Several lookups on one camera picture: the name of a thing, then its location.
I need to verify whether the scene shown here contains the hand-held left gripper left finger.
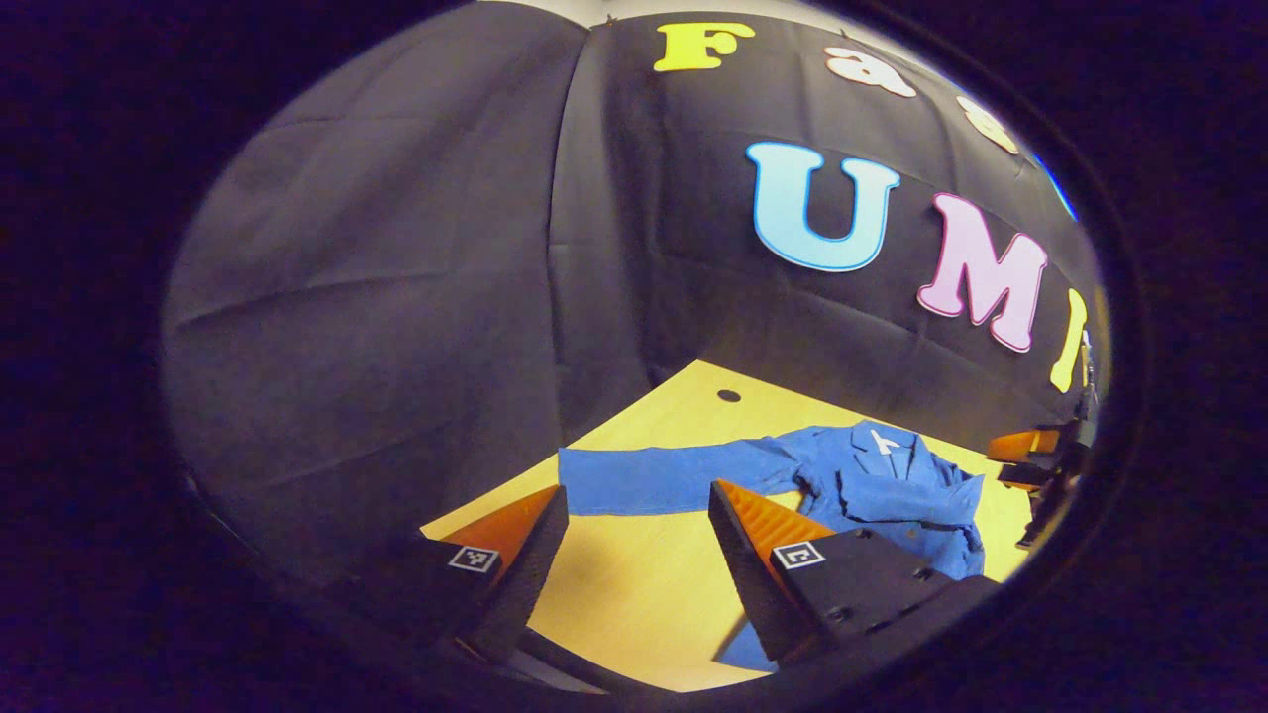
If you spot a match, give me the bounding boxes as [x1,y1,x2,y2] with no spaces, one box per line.
[396,483,572,664]

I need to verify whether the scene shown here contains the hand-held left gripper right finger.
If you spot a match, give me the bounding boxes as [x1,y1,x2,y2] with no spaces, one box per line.
[707,479,1000,664]

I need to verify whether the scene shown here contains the blue corduroy jacket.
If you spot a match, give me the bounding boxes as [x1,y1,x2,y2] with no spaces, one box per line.
[558,421,987,674]

